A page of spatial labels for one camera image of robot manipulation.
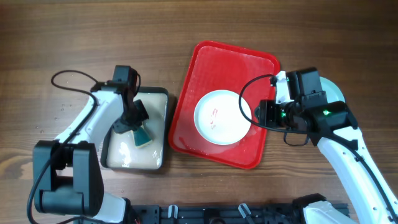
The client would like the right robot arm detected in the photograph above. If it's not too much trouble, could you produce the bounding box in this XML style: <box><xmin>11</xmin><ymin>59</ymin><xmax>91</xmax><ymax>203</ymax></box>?
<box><xmin>254</xmin><ymin>100</ymin><xmax>397</xmax><ymax>223</ymax></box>

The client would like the pale green plate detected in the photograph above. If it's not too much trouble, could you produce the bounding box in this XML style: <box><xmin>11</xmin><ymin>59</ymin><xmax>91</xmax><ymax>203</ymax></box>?
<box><xmin>320</xmin><ymin>77</ymin><xmax>345</xmax><ymax>103</ymax></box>

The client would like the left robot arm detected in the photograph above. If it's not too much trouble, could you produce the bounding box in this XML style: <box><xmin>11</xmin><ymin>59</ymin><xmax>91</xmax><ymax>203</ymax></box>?
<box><xmin>26</xmin><ymin>81</ymin><xmax>146</xmax><ymax>223</ymax></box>

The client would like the black water tray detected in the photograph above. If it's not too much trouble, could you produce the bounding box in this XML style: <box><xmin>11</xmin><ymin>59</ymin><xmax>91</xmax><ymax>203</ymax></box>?
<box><xmin>100</xmin><ymin>86</ymin><xmax>169</xmax><ymax>170</ymax></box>

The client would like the green yellow sponge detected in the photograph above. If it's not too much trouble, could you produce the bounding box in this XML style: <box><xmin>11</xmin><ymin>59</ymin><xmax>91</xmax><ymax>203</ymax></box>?
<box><xmin>132</xmin><ymin>125</ymin><xmax>153</xmax><ymax>149</ymax></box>

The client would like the white plate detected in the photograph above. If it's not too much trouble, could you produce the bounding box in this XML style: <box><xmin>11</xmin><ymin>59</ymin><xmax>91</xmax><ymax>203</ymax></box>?
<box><xmin>193</xmin><ymin>90</ymin><xmax>252</xmax><ymax>146</ymax></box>

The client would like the red plastic tray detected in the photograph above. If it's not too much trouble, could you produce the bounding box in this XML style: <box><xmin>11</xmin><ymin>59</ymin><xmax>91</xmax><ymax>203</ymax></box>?
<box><xmin>169</xmin><ymin>40</ymin><xmax>280</xmax><ymax>169</ymax></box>

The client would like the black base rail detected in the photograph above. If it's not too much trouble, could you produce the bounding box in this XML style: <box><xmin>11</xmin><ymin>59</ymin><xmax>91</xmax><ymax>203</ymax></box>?
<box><xmin>124</xmin><ymin>198</ymin><xmax>351</xmax><ymax>224</ymax></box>

